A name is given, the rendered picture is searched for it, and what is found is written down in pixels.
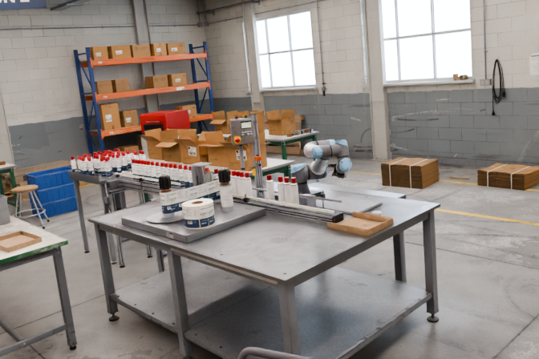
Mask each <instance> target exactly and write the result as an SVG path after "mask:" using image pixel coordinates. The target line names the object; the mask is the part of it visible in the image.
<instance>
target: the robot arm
mask: <svg viewBox="0 0 539 359"><path fill-rule="evenodd" d="M303 154H304V155H305V156H306V157H308V158H315V161H314V162H313V163H312V164H307V165H306V164H305V163H299V164H295V165H294V166H292V167H291V178H293V177H295V178H296V183H297V184H298V194H300V195H304V194H310V189H309V187H308V184H307V180H316V179H322V178H325V177H326V175H327V174H329V172H330V171H333V169H334V172H333V173H332V176H333V175H334V176H337V177H338V178H342V179H343V178H344V174H345V178H346V177H347V173H349V170H350V169H351V167H352V162H351V160H350V156H349V151H348V145H347V141H346V140H345V139H342V140H337V141H335V140H334V139H328V140H321V141H314V142H310V143H308V144H306V145H305V146H304V148H303ZM334 156H337V159H338V163H336V164H328V165H326V163H327V161H328V160H329V159H331V158H332V157H334Z"/></svg>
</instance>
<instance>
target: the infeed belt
mask: <svg viewBox="0 0 539 359"><path fill-rule="evenodd" d="M249 202H252V203H257V204H265V205H270V206H274V207H280V208H288V209H293V210H298V211H303V212H311V213H316V214H320V215H325V216H337V215H340V214H342V213H341V212H334V214H330V213H325V212H316V211H312V210H307V209H302V208H292V207H286V206H279V204H268V203H265V202H260V201H256V200H249Z"/></svg>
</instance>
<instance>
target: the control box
mask: <svg viewBox="0 0 539 359"><path fill-rule="evenodd" d="M249 120H251V123H252V128H246V129H241V121H249ZM229 124H230V131H231V139H232V145H240V144H247V143H254V133H253V134H252V135H245V136H241V131H248V130H253V119H252V118H249V117H248V119H245V118H239V119H230V120H229ZM236 138H239V139H240V142H239V143H236V142H235V139H236Z"/></svg>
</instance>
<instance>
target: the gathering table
mask: <svg viewBox="0 0 539 359"><path fill-rule="evenodd" d="M77 172H78V173H75V172H72V171H69V172H68V174H69V179H72V180H73V182H74V188H75V197H76V202H77V207H78V213H79V222H80V227H81V232H82V238H83V246H84V250H86V252H84V253H88V252H90V251H88V249H89V247H88V242H87V232H86V227H85V221H84V216H83V207H82V201H81V196H80V191H79V181H83V182H88V183H91V184H98V185H99V186H100V192H101V197H102V203H103V213H104V214H107V213H109V210H108V204H105V201H104V197H105V196H107V194H106V188H105V183H106V181H107V180H113V179H114V178H117V177H116V175H115V174H113V176H112V177H111V178H107V177H106V178H102V176H101V175H96V174H95V176H93V175H84V174H79V169H77ZM78 180H79V181H78ZM120 199H121V204H122V209H124V208H127V206H126V200H125V194H124V192H120ZM151 199H153V195H152V194H148V202H149V200H151ZM107 239H108V244H109V250H110V255H111V261H113V262H112V263H111V264H117V262H115V260H116V253H115V247H114V242H113V236H112V233H110V232H107Z"/></svg>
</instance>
